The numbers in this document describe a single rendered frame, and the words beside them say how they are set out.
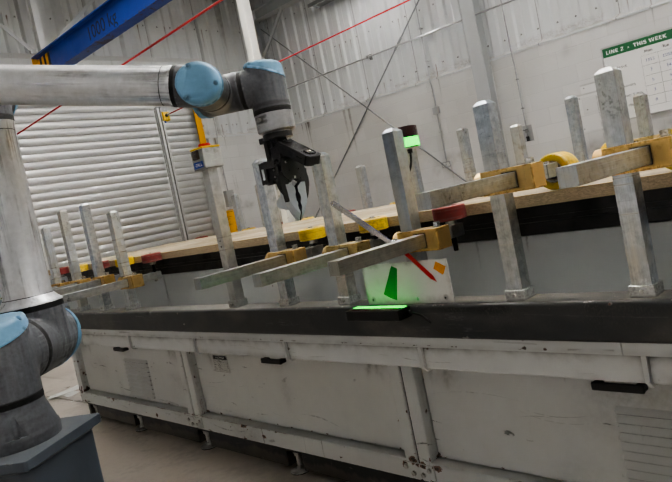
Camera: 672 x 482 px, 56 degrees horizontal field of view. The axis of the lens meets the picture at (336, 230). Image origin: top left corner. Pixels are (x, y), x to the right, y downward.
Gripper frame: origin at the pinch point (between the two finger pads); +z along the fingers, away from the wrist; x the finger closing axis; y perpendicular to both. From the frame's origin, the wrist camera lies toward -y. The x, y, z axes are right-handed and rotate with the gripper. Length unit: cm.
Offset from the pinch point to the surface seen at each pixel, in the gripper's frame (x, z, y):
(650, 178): -30, 6, -68
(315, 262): -2.8, 12.0, 1.4
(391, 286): -14.2, 21.4, -11.0
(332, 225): -15.2, 4.6, 5.6
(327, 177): -16.3, -7.8, 4.9
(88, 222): -19, -13, 155
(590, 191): -30, 7, -56
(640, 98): -123, -14, -39
